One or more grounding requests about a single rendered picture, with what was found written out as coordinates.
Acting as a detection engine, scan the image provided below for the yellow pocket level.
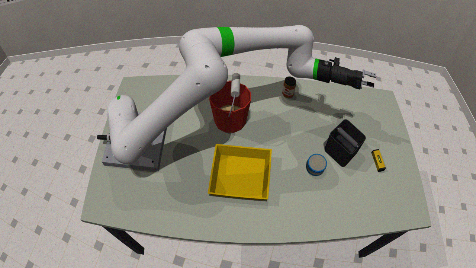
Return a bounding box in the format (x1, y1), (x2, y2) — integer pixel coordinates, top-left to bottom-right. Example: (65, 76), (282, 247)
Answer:
(372, 149), (386, 172)

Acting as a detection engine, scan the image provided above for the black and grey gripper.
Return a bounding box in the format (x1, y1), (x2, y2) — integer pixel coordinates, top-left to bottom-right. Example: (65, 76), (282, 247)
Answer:
(317, 57), (376, 90)

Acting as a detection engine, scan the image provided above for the paprika spice jar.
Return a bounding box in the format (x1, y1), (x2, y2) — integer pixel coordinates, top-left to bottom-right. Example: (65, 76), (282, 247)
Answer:
(282, 76), (296, 98)

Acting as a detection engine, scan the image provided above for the yellow square tray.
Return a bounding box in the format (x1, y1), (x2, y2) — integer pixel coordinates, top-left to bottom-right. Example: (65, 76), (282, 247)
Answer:
(208, 144), (272, 201)

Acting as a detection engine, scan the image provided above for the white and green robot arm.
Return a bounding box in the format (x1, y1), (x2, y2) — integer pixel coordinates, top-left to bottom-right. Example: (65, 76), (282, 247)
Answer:
(97, 25), (319, 164)

